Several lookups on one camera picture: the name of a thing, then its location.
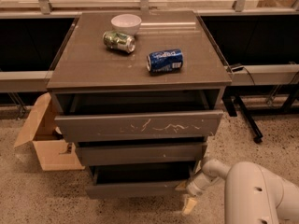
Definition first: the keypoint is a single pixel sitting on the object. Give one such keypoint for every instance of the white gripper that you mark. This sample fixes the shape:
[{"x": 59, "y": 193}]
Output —
[{"x": 195, "y": 186}]

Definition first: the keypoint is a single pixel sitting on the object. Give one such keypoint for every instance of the grey bottom drawer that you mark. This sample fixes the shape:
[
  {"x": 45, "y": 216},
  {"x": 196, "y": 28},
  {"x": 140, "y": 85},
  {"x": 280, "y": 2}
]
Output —
[{"x": 138, "y": 180}]

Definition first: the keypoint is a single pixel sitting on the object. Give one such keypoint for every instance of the grey drawer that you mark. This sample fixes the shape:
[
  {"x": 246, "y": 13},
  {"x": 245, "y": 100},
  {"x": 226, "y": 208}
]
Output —
[
  {"x": 138, "y": 115},
  {"x": 138, "y": 180},
  {"x": 141, "y": 151}
]

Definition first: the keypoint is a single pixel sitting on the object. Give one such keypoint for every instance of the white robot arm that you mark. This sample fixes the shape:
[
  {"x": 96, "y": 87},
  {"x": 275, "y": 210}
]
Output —
[{"x": 252, "y": 194}]

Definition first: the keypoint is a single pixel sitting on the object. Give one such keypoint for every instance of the grey middle drawer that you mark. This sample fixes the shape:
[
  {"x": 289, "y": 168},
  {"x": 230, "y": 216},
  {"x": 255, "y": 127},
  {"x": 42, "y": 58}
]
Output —
[{"x": 141, "y": 151}]

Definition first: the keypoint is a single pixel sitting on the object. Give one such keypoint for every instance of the grey top drawer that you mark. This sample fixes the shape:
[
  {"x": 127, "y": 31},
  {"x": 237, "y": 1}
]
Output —
[{"x": 138, "y": 115}]

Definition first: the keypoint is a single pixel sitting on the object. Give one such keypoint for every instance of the grey drawer cabinet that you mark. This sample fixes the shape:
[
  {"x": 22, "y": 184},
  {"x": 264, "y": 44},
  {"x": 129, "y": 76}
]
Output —
[{"x": 88, "y": 66}]

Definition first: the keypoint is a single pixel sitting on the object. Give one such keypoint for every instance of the black wheeled stand leg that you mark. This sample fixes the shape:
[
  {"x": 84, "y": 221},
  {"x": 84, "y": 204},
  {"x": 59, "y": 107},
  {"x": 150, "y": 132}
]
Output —
[{"x": 230, "y": 103}]

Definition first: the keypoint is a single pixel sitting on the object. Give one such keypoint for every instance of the blue Pepsi can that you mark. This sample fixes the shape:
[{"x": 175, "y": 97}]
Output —
[{"x": 165, "y": 61}]

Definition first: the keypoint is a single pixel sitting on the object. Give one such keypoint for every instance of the open cardboard box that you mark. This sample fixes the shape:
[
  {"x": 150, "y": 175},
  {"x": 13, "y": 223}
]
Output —
[{"x": 40, "y": 130}]

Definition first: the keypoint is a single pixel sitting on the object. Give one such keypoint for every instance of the green soda can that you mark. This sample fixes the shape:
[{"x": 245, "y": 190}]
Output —
[{"x": 119, "y": 41}]

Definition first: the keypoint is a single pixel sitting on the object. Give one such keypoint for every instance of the white bowl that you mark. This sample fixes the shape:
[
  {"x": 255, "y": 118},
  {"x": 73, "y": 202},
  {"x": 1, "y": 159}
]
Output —
[{"x": 128, "y": 24}]

